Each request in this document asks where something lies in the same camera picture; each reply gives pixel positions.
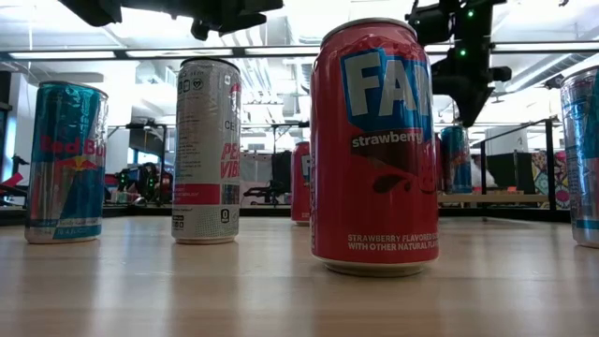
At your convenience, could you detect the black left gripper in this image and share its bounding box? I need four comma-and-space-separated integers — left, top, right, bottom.
190, 0, 285, 42

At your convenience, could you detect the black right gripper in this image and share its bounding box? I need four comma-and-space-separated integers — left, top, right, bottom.
430, 44, 514, 127

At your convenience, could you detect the blue silver Red Bull can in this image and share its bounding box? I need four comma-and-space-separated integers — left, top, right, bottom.
440, 125, 474, 196
23, 80, 110, 245
560, 65, 599, 249

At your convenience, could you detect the red Fanta strawberry can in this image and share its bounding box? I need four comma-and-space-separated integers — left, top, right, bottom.
289, 140, 312, 227
308, 17, 441, 278

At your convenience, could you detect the white Celsius can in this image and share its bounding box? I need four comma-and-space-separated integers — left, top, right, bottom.
170, 56, 242, 245

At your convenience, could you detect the black partition panel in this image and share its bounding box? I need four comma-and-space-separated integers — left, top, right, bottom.
485, 152, 537, 193

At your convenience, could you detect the colourful patchwork quilt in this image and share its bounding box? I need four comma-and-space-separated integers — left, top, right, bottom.
531, 149, 571, 211

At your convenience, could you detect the black beam with light strips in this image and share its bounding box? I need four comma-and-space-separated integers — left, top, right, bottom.
0, 44, 599, 62

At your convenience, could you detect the black background robot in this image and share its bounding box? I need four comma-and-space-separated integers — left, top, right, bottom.
114, 161, 163, 205

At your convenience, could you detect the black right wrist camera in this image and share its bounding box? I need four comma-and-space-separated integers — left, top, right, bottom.
405, 2, 453, 47

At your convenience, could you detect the black aluminium table frame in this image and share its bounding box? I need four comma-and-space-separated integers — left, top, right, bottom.
0, 203, 572, 225

